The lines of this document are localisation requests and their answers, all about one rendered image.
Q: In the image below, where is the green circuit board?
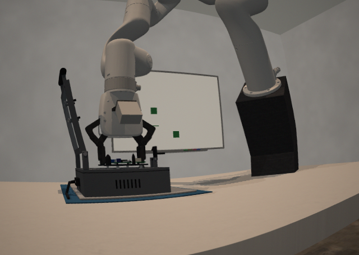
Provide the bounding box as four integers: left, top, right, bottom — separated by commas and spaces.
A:
111, 158, 146, 163

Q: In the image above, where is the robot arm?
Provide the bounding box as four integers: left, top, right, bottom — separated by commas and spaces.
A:
100, 0, 281, 124

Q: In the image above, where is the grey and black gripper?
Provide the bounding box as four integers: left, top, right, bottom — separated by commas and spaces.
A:
85, 89, 155, 164

